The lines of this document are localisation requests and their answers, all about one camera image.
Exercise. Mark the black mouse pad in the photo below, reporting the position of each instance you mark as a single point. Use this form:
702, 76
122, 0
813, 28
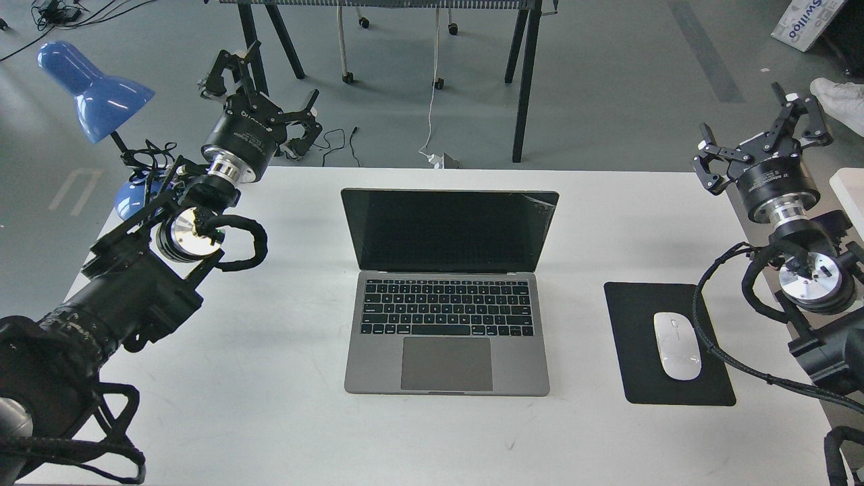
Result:
631, 307

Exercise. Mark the grey open laptop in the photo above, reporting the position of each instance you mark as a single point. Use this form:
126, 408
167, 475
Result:
446, 298

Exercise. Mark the white power adapter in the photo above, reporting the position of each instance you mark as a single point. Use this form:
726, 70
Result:
443, 161

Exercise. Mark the white cardboard box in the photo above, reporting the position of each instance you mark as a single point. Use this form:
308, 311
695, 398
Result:
803, 22

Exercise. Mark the blue desk lamp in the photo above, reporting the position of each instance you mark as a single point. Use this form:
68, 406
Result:
103, 103

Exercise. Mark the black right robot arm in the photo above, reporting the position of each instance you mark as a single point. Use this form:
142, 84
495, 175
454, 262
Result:
804, 276

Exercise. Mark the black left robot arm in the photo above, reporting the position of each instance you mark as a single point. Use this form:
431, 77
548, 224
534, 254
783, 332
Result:
143, 275

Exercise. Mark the white shoe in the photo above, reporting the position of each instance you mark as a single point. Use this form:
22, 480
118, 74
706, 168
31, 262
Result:
842, 101

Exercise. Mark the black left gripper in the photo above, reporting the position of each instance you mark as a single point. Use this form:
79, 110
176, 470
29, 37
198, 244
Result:
244, 138

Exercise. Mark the white computer mouse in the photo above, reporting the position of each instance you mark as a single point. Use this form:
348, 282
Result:
677, 346

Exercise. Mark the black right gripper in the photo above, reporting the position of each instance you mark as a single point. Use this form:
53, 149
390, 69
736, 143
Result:
763, 176

